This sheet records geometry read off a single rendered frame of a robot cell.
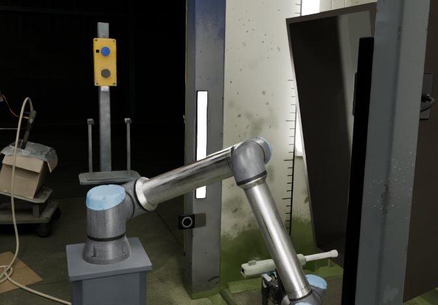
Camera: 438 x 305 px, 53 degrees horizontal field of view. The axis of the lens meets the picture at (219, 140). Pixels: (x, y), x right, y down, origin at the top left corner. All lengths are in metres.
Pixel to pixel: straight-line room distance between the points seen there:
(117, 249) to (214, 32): 1.34
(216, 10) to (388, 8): 1.98
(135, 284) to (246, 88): 1.34
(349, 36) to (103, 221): 1.47
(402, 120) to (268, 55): 2.09
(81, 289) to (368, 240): 1.30
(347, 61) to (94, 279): 1.56
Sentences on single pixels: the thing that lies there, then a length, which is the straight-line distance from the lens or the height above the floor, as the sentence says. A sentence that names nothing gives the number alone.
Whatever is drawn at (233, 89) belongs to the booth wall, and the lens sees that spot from 2.59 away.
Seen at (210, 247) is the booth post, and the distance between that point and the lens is 2.75.
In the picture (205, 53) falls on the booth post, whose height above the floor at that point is 1.48.
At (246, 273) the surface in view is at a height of 0.53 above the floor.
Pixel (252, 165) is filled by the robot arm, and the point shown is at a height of 1.07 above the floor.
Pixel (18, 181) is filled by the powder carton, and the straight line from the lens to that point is 3.89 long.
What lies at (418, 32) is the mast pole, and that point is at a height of 1.44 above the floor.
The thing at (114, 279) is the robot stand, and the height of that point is 0.60.
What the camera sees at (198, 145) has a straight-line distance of 2.53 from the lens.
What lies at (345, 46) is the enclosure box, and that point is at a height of 1.52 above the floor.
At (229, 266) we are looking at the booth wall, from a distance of 2.85.
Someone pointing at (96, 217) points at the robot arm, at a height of 0.82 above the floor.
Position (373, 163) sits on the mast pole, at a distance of 0.65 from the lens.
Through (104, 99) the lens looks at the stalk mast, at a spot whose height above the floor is 1.21.
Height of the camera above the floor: 1.38
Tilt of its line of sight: 9 degrees down
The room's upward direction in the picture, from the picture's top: 1 degrees clockwise
